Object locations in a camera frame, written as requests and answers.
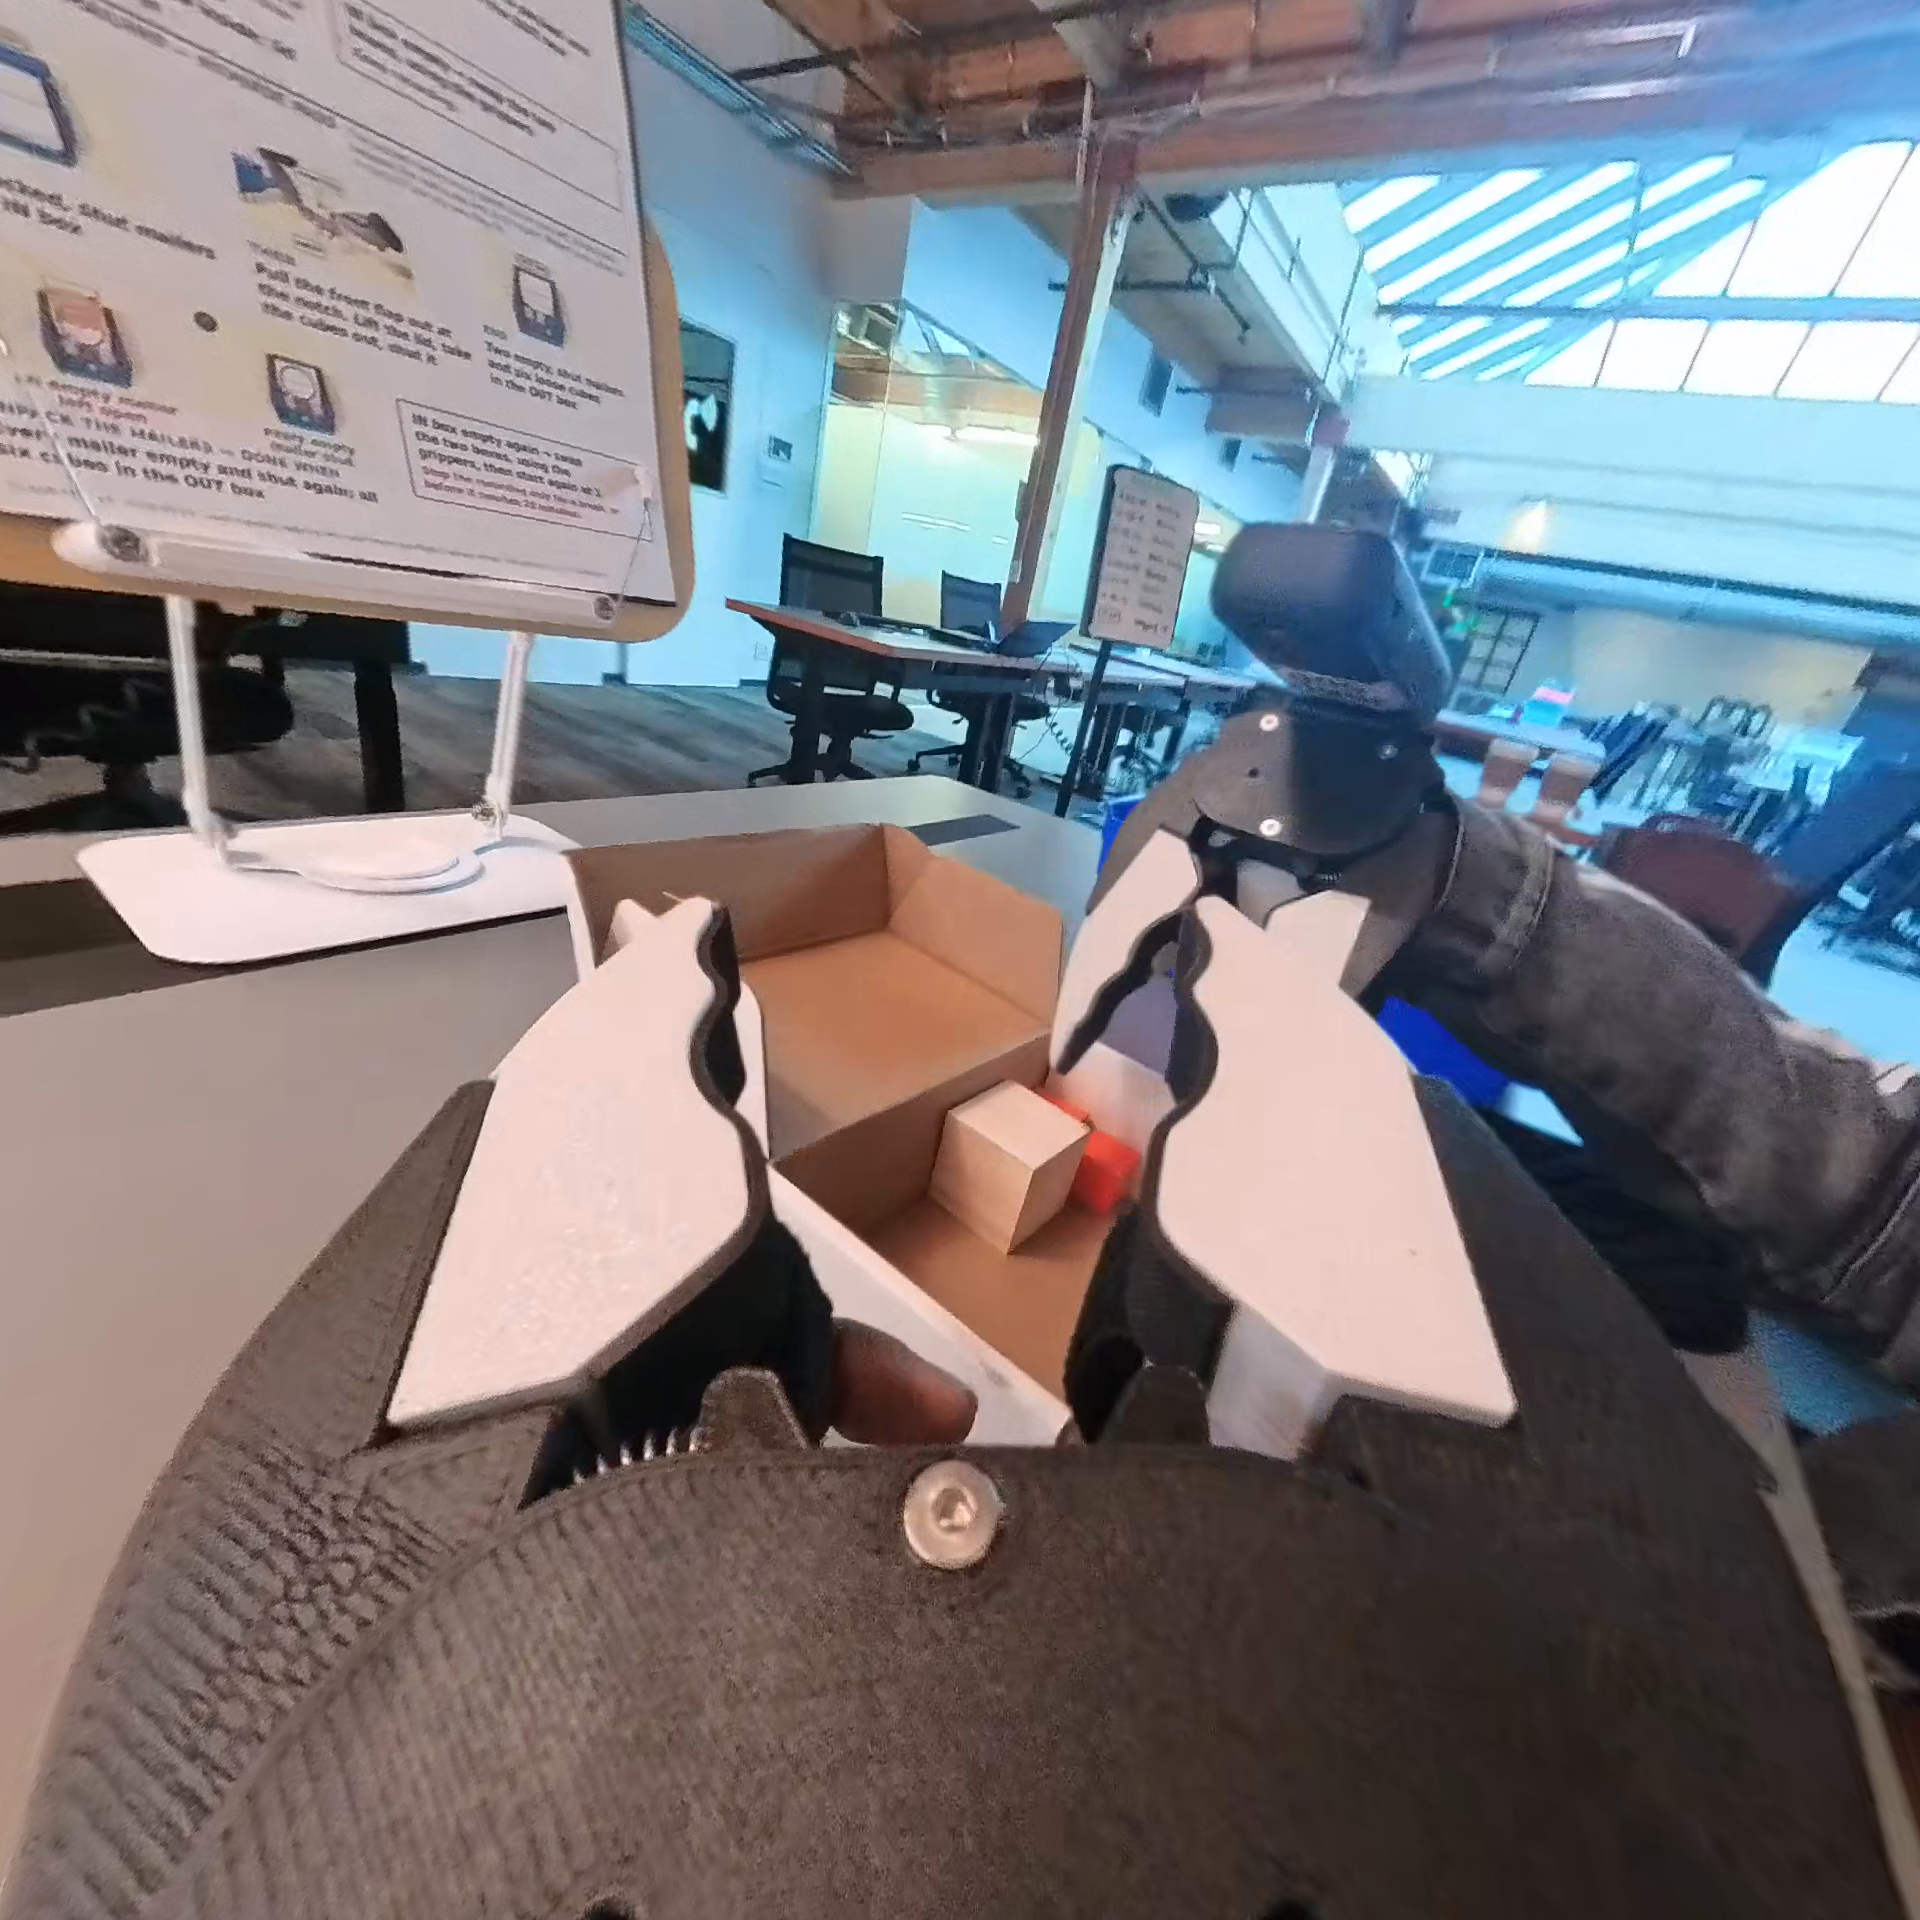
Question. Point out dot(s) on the printed instruction sheet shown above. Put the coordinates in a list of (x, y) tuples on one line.
[(316, 254)]

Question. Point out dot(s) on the wooden support post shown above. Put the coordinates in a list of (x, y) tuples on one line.
[(1072, 375)]

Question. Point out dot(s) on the orange cube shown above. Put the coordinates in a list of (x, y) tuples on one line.
[(1108, 1168)]

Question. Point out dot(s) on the wooden cube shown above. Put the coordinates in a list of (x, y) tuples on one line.
[(1004, 1168)]

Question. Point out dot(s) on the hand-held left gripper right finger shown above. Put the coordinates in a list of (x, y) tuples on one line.
[(1321, 1183)]

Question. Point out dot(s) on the open laptop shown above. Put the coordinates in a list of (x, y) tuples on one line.
[(1042, 637)]

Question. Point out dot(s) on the whiteboard on stand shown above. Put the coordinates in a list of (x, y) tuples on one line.
[(1145, 555)]

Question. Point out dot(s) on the dark cloth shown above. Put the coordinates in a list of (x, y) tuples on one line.
[(1636, 1246)]

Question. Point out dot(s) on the grey desk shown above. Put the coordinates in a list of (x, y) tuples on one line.
[(224, 1140)]

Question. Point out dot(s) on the person's right forearm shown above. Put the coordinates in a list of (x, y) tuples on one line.
[(1650, 1018)]

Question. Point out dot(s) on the blue plastic bin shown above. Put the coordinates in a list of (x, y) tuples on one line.
[(1442, 1050)]

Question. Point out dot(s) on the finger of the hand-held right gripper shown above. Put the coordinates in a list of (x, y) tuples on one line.
[(1119, 931), (1330, 945)]

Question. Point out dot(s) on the person's left hand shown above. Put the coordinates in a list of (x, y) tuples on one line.
[(901, 1388)]

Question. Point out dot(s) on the dark red chair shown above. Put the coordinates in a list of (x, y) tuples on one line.
[(1687, 885)]

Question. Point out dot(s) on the black mesh office chair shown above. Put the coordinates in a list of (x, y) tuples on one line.
[(835, 662), (970, 662)]

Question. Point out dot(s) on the long background desk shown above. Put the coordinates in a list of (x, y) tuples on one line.
[(901, 637)]

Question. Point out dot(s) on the dark wall picture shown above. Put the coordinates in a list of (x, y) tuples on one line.
[(708, 404)]

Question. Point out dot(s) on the white cardboard box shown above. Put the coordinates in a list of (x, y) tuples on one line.
[(886, 992)]

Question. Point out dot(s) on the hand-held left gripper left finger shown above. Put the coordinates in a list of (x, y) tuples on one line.
[(585, 1168)]

